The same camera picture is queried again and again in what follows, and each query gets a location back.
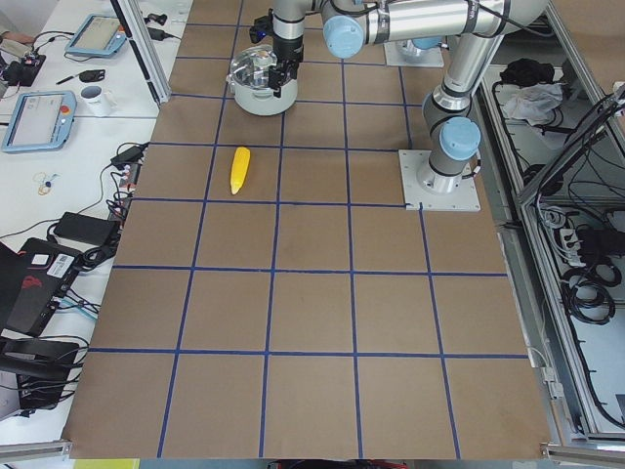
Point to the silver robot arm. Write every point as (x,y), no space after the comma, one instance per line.
(349,25)
(419,46)

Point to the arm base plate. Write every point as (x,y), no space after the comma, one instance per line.
(431,59)
(424,189)

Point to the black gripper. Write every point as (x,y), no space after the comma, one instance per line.
(287,49)

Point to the black power brick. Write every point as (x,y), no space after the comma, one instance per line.
(86,229)

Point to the black pen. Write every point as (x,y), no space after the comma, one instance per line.
(66,79)

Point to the blue teach pendant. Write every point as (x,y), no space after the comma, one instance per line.
(41,121)
(98,36)

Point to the blue teach pendant near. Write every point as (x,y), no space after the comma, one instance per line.
(41,121)

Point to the white mug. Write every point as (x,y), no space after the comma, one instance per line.
(98,100)

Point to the white crumpled cloth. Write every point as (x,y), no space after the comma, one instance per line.
(534,104)

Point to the yellow corn cob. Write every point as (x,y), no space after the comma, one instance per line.
(239,168)

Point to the aluminium frame post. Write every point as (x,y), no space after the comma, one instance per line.
(133,23)

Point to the black cloth bundle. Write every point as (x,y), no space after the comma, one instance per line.
(527,72)

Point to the black docking station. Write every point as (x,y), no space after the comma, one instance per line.
(39,374)

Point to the black laptop red logo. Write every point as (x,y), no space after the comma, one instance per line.
(44,271)

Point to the pale green cooking pot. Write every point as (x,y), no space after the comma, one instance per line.
(263,102)

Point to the glass pot lid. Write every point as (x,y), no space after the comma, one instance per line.
(250,68)

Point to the blue teach pendant far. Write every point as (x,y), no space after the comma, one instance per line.
(98,36)

